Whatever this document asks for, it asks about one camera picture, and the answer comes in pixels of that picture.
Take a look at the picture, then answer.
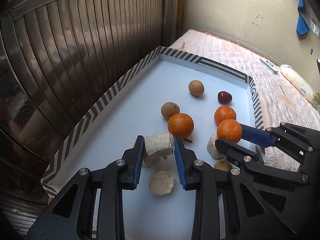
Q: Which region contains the brown longan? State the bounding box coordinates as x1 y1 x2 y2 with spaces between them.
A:
214 159 233 172
188 80 204 96

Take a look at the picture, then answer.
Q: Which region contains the large orange with stem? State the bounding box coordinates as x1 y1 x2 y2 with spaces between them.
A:
168 113 194 139

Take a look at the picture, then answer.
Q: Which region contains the brown longan fruit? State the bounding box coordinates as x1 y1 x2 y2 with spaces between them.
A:
161 102 180 120

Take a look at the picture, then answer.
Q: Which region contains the dark red jujube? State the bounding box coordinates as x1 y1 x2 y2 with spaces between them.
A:
217 91 233 104

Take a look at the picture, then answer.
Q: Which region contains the small orange tangerine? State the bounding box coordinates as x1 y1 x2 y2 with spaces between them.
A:
216 119 242 143

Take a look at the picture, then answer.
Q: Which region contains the pink quilted bedspread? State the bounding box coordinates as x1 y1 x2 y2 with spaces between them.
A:
171 29 319 130

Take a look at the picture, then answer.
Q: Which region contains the striped cardboard box tray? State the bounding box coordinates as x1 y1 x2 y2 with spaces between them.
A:
42 47 262 239

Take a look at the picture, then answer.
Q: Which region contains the wrapped white daikon radish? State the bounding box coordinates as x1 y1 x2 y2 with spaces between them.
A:
280 64 319 107

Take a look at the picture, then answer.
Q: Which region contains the white blue flat device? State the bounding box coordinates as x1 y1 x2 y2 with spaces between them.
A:
260 58 278 74

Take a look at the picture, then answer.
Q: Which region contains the blue hanging cloth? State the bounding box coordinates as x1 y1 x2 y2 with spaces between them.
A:
296 0 309 36

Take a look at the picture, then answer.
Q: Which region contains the white wall switch panel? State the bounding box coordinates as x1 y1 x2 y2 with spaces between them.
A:
309 18 319 38

